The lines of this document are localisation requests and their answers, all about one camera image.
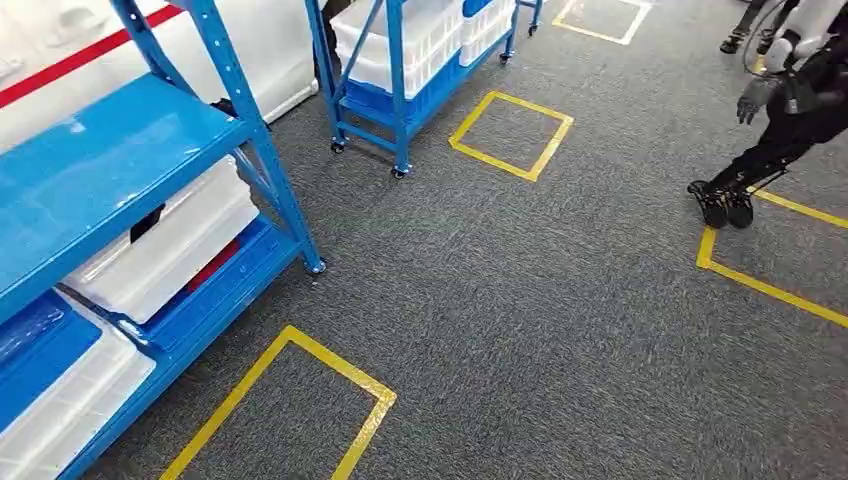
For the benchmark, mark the hand of second robot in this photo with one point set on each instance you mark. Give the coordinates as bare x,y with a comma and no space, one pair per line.
755,96

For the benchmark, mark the black standing legs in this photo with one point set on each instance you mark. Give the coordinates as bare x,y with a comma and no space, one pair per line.
732,43

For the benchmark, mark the small white plastic crate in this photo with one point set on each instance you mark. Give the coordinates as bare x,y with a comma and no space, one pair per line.
487,36

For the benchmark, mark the blue crate lid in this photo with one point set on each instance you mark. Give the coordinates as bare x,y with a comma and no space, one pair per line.
477,6

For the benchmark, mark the large white plastic crate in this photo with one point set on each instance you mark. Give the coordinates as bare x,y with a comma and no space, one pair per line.
417,40

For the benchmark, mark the blue wheeled shelf rack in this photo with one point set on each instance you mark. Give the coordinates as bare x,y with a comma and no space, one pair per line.
397,99

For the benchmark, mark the blue plastic crate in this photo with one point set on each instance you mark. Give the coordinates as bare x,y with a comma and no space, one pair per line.
40,358
199,306
378,99

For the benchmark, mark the white car with red stripe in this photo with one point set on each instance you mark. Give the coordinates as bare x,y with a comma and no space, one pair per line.
278,46

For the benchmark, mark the blue metal shelf rack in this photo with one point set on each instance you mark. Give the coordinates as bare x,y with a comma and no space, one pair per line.
99,152

